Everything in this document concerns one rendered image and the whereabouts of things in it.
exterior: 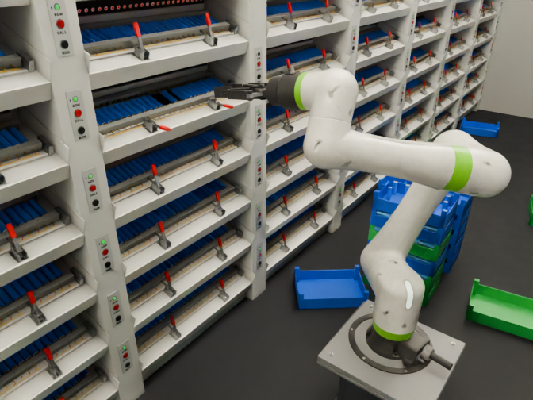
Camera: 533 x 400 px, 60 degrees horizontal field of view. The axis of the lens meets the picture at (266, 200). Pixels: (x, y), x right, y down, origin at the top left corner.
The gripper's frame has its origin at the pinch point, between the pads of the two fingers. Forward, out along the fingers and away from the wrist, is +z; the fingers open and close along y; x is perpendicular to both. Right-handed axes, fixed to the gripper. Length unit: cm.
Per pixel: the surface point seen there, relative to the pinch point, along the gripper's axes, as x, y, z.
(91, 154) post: 8.5, 37.3, 14.7
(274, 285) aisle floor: 98, -41, 28
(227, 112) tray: 10.4, -14.8, 16.0
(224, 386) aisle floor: 101, 15, 8
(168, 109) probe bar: 4.2, 7.1, 18.8
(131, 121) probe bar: 4.3, 20.9, 18.7
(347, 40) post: -2, -96, 14
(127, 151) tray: 11.5, 26.1, 16.3
